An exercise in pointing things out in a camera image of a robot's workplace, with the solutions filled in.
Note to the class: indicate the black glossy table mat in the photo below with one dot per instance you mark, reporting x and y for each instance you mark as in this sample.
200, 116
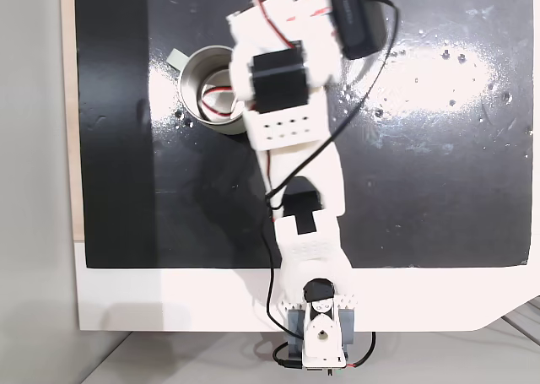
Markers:
422, 169

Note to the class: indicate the pale green metal-lined cup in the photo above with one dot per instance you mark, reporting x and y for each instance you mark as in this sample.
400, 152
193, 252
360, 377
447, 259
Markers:
190, 80

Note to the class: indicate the beige wooden board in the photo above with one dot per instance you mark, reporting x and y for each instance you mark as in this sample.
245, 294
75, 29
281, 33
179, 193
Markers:
67, 105

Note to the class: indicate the grey table clamp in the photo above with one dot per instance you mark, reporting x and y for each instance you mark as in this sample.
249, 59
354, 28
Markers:
348, 325

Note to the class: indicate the black oval camera box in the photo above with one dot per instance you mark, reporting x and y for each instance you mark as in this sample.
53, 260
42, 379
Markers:
358, 21

